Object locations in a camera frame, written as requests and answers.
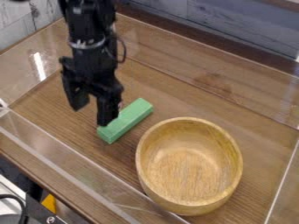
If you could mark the green rectangular block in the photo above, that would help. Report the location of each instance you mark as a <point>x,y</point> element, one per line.
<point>134,113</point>

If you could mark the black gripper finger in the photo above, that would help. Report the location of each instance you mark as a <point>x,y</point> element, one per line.
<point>107,108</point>
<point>75,91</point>

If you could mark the black device yellow sticker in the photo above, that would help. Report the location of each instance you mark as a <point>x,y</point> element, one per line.
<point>40,215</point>

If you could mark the clear acrylic tray walls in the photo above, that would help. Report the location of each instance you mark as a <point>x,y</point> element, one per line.
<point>190,80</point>

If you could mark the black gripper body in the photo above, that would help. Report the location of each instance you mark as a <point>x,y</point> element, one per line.
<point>94,65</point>

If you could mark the brown wooden bowl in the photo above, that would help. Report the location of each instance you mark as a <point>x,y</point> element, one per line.
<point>188,165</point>

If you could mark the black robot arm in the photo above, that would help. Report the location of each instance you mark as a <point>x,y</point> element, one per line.
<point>90,19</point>

